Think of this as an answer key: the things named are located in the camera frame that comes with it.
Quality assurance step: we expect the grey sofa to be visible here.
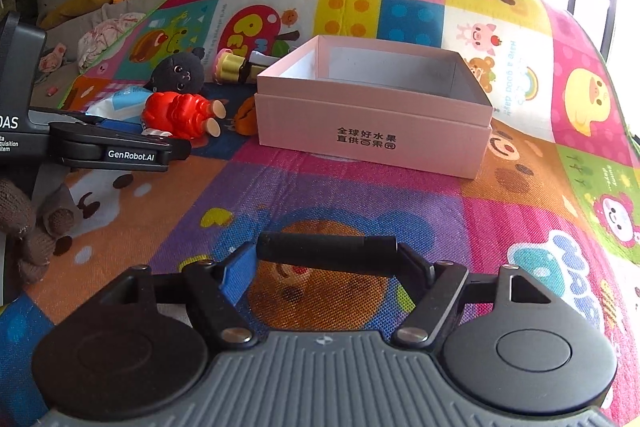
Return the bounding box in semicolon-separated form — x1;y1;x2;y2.
27;0;171;110

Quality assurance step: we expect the black silver toy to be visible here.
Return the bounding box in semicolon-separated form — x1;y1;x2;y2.
239;51;292;84

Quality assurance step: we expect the red toy figure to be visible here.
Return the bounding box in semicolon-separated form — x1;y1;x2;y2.
141;91;229;140

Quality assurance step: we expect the small pink stuffed toy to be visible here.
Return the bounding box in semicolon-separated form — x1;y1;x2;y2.
39;43;67;74

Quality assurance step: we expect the pink cardboard box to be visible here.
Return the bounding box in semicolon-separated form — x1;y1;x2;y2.
254;34;494;180

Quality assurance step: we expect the blue tissue packet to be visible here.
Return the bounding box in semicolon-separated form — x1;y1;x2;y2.
85;86;157;128

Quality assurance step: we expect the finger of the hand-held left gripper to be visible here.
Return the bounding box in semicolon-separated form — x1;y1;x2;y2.
47;123;193;172
30;106;173;142

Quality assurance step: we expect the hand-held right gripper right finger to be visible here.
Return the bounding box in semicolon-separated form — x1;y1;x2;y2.
393;247;566;350

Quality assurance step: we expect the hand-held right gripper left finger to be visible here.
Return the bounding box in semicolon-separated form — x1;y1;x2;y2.
95;242;261;350

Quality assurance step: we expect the colourful printed play mat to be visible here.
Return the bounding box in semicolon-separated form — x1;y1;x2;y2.
0;0;640;427

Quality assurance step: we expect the black cat plush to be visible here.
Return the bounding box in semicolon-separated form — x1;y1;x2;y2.
144;47;207;96

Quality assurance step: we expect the pink white clothes pile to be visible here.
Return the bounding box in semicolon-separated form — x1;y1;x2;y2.
76;11;147;68

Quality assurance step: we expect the person's left hand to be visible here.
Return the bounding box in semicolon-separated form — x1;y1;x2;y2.
0;177;77;286

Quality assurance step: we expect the pink gold toy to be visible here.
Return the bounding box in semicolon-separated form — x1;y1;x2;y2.
212;49;250;84

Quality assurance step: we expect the orange pumpkin toy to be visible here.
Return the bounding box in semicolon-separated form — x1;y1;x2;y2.
234;96;259;136

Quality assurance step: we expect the long yellow plush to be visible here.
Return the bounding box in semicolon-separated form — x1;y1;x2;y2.
39;0;117;30

